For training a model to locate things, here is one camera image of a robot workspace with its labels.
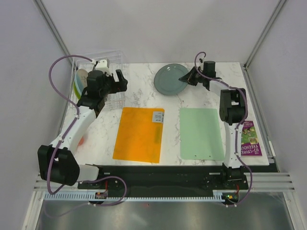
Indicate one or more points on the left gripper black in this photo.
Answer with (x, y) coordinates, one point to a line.
(117, 86)

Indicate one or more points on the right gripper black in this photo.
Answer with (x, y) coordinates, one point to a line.
(188, 78)

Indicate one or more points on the grey-green ribbed plate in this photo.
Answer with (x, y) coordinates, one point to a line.
(166, 80)

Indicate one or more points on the cream and blue leaf plate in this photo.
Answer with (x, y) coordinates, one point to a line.
(80, 79)

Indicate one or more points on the lime green plate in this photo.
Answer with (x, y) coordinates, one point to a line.
(76, 91)

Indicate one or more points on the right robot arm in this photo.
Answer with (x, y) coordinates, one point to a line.
(232, 111)

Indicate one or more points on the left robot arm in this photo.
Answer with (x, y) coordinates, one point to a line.
(56, 161)

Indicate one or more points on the light green plastic sheet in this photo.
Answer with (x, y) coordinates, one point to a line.
(200, 135)

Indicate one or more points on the purple treehouse booklet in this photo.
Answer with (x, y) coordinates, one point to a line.
(250, 145)

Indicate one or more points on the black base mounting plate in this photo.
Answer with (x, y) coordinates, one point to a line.
(162, 180)

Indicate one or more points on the white wire dish rack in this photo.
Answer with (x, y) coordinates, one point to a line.
(115, 59)

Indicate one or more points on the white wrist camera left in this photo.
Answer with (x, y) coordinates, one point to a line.
(103, 66)

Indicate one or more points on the aluminium frame rail left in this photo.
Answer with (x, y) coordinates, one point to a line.
(51, 25)

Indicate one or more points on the aluminium frame rail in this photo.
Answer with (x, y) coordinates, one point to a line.
(51, 25)
(268, 26)

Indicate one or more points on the white slotted cable duct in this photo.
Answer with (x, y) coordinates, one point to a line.
(103, 196)

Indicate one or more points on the aluminium frame rail right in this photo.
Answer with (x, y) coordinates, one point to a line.
(268, 26)

